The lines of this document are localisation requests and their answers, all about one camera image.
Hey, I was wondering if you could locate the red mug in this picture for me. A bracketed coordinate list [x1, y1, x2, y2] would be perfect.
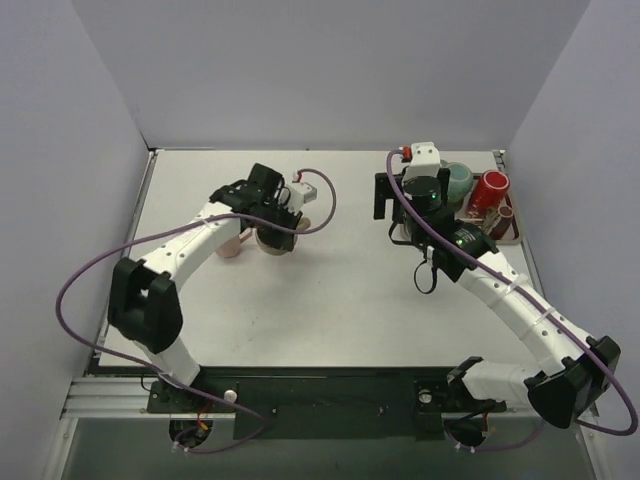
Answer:
[467, 170, 510, 218]

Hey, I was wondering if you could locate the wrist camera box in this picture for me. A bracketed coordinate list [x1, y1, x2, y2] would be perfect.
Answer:
[403, 142, 441, 182]
[287, 181, 318, 205]

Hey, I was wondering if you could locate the brown striped small cup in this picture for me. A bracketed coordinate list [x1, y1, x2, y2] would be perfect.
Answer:
[482, 205, 514, 240]

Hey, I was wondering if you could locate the teal mug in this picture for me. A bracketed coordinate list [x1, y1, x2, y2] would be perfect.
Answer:
[444, 162, 474, 203]

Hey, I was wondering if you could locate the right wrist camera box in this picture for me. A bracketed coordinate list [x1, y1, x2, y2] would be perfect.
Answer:
[403, 142, 441, 182]

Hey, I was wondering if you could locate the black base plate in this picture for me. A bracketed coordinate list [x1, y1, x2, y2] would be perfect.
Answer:
[147, 367, 506, 440]

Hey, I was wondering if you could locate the pink mug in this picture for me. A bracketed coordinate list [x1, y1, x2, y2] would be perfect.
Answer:
[216, 231, 252, 259]

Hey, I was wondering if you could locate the beige round mug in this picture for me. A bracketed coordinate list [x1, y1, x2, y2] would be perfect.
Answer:
[255, 214, 311, 256]

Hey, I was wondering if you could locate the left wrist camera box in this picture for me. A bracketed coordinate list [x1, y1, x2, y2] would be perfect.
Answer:
[287, 181, 318, 205]

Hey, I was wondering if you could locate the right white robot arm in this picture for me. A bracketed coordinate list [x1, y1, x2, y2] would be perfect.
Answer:
[373, 171, 621, 429]

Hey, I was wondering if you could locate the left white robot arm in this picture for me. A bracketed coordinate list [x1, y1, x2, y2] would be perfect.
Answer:
[107, 163, 317, 412]

